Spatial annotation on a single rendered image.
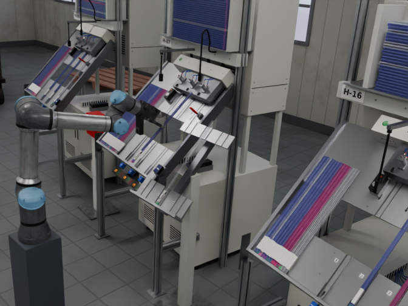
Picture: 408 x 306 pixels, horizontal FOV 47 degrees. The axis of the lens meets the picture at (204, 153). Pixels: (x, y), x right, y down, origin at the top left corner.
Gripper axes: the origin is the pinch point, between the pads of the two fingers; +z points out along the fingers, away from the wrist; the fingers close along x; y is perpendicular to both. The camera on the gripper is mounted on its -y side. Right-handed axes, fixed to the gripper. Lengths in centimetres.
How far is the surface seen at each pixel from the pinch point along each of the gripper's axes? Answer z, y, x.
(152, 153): 8.4, -16.0, 7.5
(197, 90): 13.4, 28.3, 5.9
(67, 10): 203, 116, 722
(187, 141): 12.0, -0.4, -10.0
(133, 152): 7.1, -21.2, 22.1
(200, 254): 66, -58, -10
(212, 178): 47.9, -12.3, -4.8
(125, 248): 51, -84, 38
